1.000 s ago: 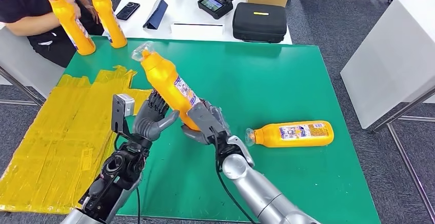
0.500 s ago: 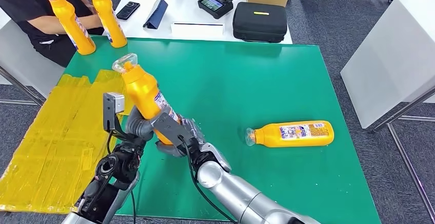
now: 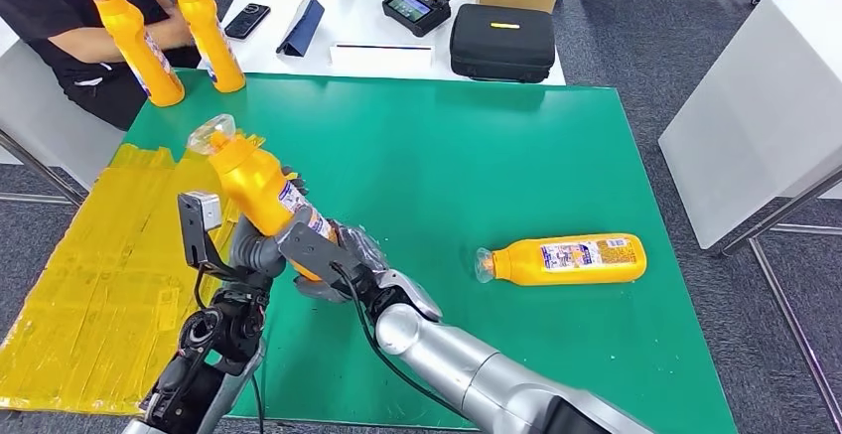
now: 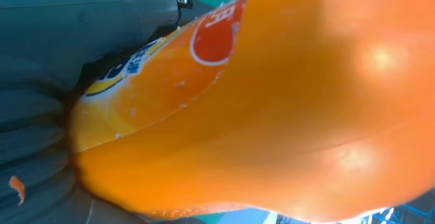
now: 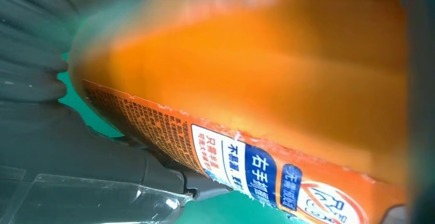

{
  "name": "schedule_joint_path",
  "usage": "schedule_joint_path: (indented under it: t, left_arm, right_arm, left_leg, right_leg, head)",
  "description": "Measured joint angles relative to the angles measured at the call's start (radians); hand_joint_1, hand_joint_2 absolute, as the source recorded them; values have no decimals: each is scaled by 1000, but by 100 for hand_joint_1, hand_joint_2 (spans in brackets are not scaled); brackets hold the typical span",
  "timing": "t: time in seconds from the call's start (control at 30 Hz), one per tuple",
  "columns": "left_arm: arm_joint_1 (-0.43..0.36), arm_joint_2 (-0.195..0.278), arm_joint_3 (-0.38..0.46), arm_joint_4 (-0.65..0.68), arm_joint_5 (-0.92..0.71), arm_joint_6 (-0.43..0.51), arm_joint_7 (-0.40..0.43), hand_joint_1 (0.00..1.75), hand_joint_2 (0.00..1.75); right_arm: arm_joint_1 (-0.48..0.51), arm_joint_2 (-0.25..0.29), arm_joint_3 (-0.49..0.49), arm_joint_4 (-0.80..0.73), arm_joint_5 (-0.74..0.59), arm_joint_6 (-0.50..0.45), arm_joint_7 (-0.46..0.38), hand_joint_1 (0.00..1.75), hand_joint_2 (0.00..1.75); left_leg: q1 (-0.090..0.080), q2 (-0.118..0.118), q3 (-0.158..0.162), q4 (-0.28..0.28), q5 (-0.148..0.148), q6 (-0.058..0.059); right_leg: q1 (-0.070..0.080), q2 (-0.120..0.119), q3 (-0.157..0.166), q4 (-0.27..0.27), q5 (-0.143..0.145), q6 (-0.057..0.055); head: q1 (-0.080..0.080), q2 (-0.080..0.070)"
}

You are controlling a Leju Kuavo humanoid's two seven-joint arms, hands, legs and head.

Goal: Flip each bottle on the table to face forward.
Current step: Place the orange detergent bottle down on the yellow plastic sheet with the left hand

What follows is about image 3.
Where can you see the black smartphone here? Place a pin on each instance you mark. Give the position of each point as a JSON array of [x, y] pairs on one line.
[[247, 21]]

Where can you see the white table metal legs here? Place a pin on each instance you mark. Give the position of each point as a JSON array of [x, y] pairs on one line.
[[756, 122]]

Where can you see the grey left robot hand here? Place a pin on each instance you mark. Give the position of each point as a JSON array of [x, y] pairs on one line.
[[253, 253]]

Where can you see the yellow taped plastic sheet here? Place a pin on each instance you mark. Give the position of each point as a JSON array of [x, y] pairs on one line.
[[79, 273]]

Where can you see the black remote controller with antennas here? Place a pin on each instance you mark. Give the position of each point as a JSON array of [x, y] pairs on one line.
[[415, 10]]

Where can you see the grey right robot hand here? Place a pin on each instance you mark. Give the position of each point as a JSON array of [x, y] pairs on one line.
[[365, 250]]

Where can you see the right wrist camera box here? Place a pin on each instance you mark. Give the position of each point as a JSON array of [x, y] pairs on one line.
[[309, 250]]

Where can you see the tablet with blue cover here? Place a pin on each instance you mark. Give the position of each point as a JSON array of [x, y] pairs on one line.
[[303, 27]]

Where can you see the person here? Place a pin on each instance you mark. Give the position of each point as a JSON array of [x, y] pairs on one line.
[[39, 3]]

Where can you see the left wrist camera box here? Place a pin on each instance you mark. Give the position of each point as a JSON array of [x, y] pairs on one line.
[[204, 210]]

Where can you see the green table mat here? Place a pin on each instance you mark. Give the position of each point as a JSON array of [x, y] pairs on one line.
[[460, 155]]

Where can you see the flat white box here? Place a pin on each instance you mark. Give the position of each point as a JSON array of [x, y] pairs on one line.
[[380, 62]]

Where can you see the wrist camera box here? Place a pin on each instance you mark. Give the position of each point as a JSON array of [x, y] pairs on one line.
[[204, 210], [309, 250]]

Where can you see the black carrying case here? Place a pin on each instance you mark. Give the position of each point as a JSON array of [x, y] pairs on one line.
[[502, 45]]

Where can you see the orange detergent bottle clear cap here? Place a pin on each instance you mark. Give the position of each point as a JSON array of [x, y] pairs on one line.
[[141, 56], [210, 36], [256, 187], [526, 270]]

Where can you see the white bench metal legs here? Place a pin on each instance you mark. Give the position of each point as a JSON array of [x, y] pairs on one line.
[[39, 122]]

